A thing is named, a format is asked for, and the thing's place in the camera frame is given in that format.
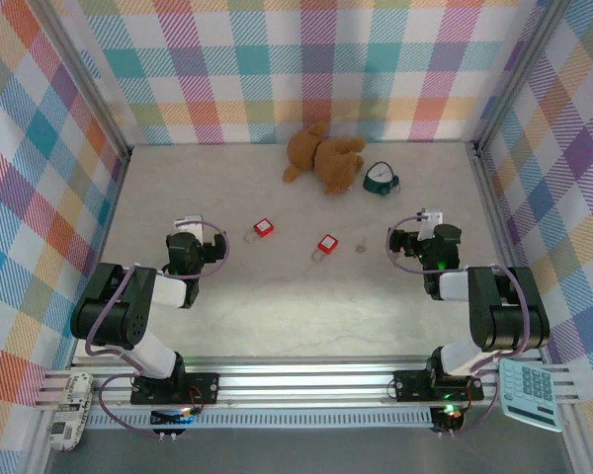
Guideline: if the red padlock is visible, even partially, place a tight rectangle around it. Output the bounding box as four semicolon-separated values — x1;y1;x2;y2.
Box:
244;218;277;245
310;234;340;263

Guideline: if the green alarm clock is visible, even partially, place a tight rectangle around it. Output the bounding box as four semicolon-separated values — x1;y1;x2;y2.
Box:
362;161;402;198

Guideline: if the brown teddy bear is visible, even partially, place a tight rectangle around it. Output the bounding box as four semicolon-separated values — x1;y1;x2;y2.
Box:
282;121;368;197

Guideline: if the light blue calculator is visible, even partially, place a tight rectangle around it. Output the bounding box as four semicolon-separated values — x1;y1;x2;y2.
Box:
497;357;564;435

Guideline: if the left controller board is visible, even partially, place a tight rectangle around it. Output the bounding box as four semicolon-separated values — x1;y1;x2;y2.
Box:
150;405;198;441

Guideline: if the controller board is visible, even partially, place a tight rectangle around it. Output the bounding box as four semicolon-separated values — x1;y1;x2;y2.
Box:
430;403;466;438
150;405;198;441

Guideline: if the right controller board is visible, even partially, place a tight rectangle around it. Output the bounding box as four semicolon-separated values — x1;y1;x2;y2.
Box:
430;403;466;438

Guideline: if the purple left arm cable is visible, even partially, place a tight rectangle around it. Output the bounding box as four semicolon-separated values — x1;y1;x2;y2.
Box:
85;220;231;439

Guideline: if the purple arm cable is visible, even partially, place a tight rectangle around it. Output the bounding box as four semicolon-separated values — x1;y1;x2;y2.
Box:
85;220;231;439
384;211;536;439

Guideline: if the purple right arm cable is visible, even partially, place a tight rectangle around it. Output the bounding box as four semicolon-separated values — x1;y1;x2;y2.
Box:
384;211;536;439

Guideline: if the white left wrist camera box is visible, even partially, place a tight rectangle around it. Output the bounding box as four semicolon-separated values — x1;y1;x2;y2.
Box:
173;214;205;246

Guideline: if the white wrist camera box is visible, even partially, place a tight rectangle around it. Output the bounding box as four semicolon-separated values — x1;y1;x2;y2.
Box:
421;207;445;239
173;214;205;246

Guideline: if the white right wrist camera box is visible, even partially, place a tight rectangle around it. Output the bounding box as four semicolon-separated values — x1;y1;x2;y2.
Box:
421;207;445;239

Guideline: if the aluminium side rail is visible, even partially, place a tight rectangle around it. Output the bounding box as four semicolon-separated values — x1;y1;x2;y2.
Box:
466;142;592;474

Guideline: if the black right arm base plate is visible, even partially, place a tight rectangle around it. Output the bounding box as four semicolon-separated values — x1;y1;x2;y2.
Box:
392;368;485;404

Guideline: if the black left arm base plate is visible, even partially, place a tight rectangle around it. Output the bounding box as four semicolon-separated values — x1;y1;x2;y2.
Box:
130;372;221;407

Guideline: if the aluminium mounting rail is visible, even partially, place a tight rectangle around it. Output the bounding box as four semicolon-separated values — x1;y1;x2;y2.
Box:
34;355;582;412

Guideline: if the white slotted cable duct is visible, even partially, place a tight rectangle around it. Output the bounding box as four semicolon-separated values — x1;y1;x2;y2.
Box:
85;412;436;430

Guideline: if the aluminium frame post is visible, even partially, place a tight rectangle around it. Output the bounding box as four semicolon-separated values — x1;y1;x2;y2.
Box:
27;0;132;158
471;0;574;157

